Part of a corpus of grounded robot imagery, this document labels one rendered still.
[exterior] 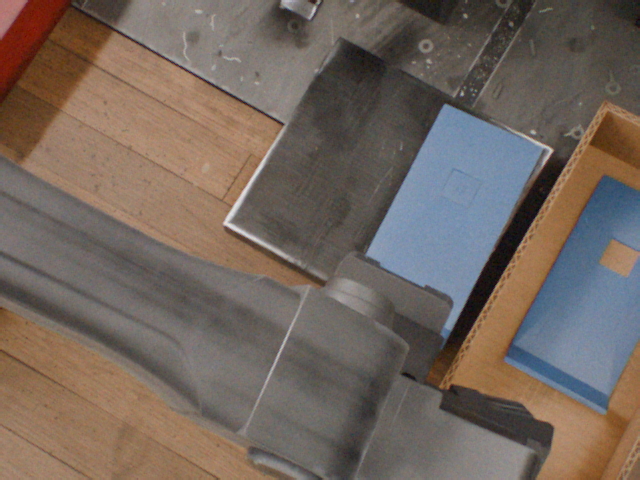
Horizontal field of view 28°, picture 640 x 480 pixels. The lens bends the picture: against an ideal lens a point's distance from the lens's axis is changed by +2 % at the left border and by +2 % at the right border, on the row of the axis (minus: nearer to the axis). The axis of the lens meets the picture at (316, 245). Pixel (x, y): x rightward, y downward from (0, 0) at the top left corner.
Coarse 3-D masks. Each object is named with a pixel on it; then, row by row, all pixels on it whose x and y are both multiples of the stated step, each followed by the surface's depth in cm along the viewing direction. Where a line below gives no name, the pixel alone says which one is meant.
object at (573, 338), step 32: (608, 192) 88; (576, 224) 87; (608, 224) 87; (576, 256) 87; (544, 288) 86; (576, 288) 86; (608, 288) 86; (544, 320) 86; (576, 320) 86; (608, 320) 86; (512, 352) 84; (544, 352) 85; (576, 352) 85; (608, 352) 85; (576, 384) 83; (608, 384) 84
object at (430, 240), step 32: (448, 128) 83; (480, 128) 83; (416, 160) 83; (448, 160) 83; (480, 160) 83; (512, 160) 83; (416, 192) 82; (480, 192) 82; (512, 192) 82; (384, 224) 82; (416, 224) 82; (448, 224) 82; (480, 224) 82; (384, 256) 81; (416, 256) 81; (448, 256) 81; (480, 256) 81; (448, 288) 80; (448, 320) 80
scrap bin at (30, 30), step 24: (0, 0) 93; (24, 0) 87; (48, 0) 89; (72, 0) 93; (0, 24) 92; (24, 24) 88; (48, 24) 91; (0, 48) 87; (24, 48) 90; (0, 72) 88; (0, 96) 90
